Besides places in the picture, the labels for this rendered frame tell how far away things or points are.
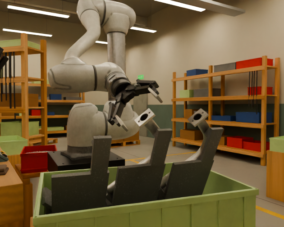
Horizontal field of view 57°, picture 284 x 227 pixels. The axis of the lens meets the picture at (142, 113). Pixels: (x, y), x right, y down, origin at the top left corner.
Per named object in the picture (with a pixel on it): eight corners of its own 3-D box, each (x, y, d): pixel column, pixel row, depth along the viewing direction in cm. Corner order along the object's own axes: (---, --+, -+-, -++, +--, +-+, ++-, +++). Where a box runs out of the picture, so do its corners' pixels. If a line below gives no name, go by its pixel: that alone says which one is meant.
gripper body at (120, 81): (105, 88, 94) (112, 98, 87) (124, 73, 94) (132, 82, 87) (117, 102, 99) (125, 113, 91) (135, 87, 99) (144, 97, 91)
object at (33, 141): (37, 141, 882) (37, 128, 880) (57, 143, 855) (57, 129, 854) (8, 147, 769) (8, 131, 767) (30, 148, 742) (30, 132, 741)
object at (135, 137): (125, 141, 880) (125, 119, 878) (140, 144, 817) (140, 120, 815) (93, 145, 805) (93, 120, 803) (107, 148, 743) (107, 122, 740)
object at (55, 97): (85, 136, 1044) (84, 79, 1038) (-6, 141, 884) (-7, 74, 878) (81, 134, 1091) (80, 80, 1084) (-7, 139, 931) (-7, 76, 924)
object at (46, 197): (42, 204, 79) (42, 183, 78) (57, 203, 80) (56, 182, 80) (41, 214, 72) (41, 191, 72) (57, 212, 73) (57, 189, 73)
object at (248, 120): (262, 166, 521) (263, 55, 515) (171, 146, 781) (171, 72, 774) (278, 163, 549) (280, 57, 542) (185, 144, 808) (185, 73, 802)
